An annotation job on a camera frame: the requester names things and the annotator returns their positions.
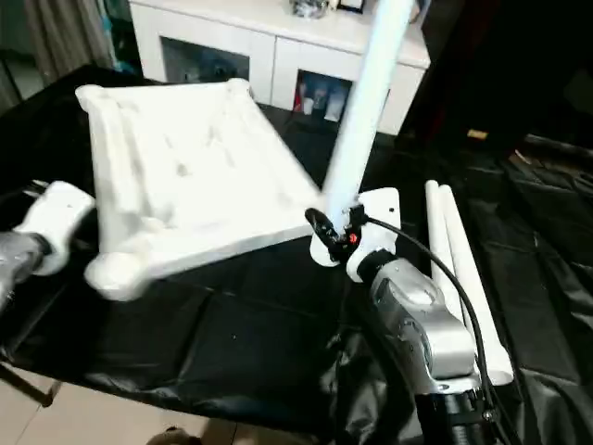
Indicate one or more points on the small white cup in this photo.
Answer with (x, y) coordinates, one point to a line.
(308, 106)

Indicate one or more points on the black work table frame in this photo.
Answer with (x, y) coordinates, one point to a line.
(28, 385)

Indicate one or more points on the red item in cabinet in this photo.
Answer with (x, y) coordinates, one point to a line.
(299, 95)

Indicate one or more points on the white cabinet with glass doors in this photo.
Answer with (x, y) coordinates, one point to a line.
(259, 41)

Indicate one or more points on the dark cabinet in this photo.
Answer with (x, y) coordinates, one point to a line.
(509, 65)

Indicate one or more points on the small black picture frame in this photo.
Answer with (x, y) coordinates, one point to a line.
(350, 4)

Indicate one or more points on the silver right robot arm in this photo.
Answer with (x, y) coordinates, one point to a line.
(426, 334)

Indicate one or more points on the white plastic table leg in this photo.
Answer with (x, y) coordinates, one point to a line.
(366, 116)
(440, 241)
(468, 278)

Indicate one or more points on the clear plastic container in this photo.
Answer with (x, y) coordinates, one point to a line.
(335, 104)

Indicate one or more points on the black plastic mat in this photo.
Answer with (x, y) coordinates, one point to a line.
(231, 334)

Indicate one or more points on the white plastic table top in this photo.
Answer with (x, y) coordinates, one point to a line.
(185, 162)

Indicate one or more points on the small patterned ornament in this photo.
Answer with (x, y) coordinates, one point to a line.
(308, 7)

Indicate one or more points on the grey curtain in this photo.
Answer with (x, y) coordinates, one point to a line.
(69, 37)

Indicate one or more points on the small yellow label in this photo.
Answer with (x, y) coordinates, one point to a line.
(477, 134)

